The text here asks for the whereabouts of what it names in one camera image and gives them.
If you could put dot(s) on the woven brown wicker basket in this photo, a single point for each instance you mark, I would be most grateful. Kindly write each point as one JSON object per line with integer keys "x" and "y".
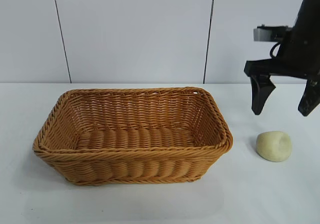
{"x": 125, "y": 164}

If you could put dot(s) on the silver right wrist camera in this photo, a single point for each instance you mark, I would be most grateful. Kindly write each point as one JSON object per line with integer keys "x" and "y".
{"x": 265, "y": 34}

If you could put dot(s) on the pale yellow egg yolk pastry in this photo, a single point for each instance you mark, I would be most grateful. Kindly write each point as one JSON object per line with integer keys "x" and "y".
{"x": 273, "y": 146}

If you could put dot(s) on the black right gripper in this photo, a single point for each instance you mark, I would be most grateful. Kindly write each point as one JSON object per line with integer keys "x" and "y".
{"x": 297, "y": 61}

